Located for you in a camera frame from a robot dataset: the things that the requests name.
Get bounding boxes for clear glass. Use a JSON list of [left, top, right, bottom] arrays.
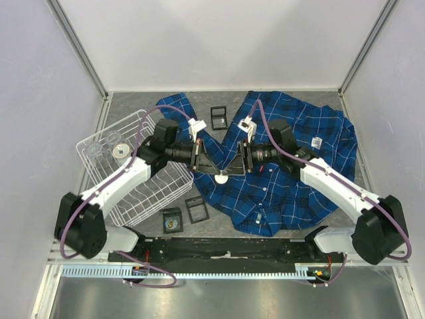
[[86, 142, 106, 166], [104, 130, 125, 150]]

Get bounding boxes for right aluminium frame post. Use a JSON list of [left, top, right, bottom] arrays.
[[338, 0, 399, 98]]

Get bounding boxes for left aluminium frame post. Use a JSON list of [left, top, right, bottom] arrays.
[[46, 0, 109, 100]]

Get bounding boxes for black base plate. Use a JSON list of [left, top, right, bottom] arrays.
[[128, 237, 329, 265]]

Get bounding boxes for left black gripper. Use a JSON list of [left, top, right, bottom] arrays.
[[165, 139, 220, 175]]

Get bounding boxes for black frame at back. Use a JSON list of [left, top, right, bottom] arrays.
[[210, 106, 228, 130]]

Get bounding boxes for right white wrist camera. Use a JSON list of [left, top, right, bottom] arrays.
[[238, 116, 257, 143]]

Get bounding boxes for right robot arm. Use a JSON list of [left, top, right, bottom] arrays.
[[214, 118, 408, 265]]

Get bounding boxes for aluminium frame post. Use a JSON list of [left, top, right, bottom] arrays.
[[338, 0, 399, 98], [46, 0, 109, 100]]

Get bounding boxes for white wire dish rack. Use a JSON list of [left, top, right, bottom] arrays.
[[77, 110, 194, 227]]

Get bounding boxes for white ceramic mug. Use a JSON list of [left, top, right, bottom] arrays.
[[112, 143, 131, 165]]

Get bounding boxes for blue plaid shirt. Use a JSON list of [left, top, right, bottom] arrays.
[[155, 90, 359, 237]]

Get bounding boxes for light blue cable duct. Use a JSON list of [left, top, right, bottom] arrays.
[[60, 263, 327, 280]]

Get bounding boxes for clear glass left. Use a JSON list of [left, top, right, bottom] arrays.
[[86, 142, 106, 166]]

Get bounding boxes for orange round brooch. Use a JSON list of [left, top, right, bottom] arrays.
[[214, 172, 228, 185]]

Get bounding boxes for light blue round brooch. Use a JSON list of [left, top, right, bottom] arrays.
[[165, 219, 178, 229]]

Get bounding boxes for clear glass right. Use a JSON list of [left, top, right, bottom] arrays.
[[104, 130, 125, 150]]

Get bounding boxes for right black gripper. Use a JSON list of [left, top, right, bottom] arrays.
[[222, 138, 282, 175]]

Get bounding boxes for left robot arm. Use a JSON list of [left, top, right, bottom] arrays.
[[54, 118, 220, 261]]

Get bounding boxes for black frame near rack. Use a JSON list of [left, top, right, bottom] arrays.
[[160, 207, 183, 234]]

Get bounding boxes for black frame front middle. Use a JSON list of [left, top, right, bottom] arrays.
[[185, 196, 210, 224]]

